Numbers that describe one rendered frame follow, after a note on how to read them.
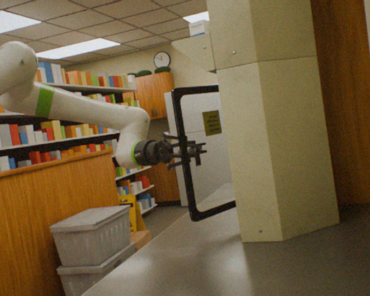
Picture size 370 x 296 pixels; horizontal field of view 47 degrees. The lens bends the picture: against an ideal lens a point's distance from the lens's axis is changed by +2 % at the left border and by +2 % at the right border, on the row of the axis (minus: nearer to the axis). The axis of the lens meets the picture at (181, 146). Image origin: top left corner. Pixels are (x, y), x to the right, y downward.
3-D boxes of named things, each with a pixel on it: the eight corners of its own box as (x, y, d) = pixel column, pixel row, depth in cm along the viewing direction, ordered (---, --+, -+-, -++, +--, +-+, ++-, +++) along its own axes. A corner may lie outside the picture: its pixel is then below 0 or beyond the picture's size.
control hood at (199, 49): (240, 76, 141) (236, 47, 141) (215, 70, 111) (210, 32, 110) (208, 82, 145) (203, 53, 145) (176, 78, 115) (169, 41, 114)
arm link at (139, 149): (153, 138, 154) (157, 163, 154) (127, 143, 146) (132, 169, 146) (164, 137, 149) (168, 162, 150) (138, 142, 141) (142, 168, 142)
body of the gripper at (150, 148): (147, 166, 144) (164, 165, 137) (143, 142, 143) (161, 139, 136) (163, 162, 149) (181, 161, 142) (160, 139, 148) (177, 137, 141)
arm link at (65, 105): (48, 121, 154) (49, 115, 144) (54, 92, 157) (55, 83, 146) (143, 141, 165) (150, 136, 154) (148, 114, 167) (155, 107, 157)
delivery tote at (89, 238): (137, 241, 366) (131, 204, 364) (101, 267, 310) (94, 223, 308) (96, 243, 381) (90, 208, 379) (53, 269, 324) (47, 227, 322)
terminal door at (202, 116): (256, 199, 142) (238, 82, 140) (192, 223, 122) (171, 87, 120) (254, 199, 143) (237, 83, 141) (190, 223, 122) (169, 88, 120)
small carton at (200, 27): (214, 41, 124) (211, 21, 124) (206, 40, 120) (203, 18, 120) (200, 45, 127) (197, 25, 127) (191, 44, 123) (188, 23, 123)
